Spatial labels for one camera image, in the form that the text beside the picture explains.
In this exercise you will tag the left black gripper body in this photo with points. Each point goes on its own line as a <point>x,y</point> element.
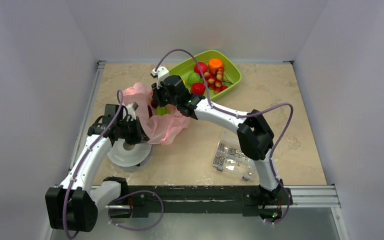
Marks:
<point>130,131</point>

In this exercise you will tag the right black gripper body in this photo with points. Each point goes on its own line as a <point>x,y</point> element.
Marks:
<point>158,99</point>

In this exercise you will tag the green fake leaf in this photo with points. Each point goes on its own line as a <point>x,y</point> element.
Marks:
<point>162,110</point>

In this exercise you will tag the red fake pomegranate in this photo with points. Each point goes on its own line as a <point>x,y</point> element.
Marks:
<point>198,88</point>

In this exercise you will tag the pink plastic bag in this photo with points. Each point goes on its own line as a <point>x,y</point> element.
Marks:
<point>161,129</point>

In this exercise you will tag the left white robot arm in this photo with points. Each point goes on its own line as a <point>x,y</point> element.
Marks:
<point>74,205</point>

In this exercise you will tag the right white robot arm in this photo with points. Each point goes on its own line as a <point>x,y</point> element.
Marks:
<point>255,136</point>

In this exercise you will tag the green fake custard apple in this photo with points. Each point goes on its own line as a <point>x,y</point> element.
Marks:
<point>193,78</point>

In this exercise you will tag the red fake apple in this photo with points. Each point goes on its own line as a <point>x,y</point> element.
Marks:
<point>200,68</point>

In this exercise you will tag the fake lychee bunch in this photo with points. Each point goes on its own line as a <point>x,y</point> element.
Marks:
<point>216,80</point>

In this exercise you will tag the orange fake tangerine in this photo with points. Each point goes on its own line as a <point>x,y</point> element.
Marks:
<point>215,63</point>

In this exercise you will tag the white filament spool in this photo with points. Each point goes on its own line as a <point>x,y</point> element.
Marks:
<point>130,158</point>

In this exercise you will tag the green plastic tray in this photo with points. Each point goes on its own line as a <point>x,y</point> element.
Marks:
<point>231,72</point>

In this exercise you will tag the clear plastic screw box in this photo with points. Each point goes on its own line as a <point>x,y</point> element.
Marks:
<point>229,158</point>

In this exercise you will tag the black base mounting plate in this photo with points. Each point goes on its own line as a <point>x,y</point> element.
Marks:
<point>246,200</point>

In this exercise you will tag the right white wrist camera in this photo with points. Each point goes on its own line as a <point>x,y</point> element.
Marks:
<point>160,74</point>

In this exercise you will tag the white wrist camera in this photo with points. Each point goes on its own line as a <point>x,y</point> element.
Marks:
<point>131,111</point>
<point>160,74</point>

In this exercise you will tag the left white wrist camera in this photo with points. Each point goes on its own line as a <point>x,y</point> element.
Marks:
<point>131,111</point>

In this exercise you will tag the aluminium frame rail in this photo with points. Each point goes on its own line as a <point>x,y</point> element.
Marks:
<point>302,196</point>

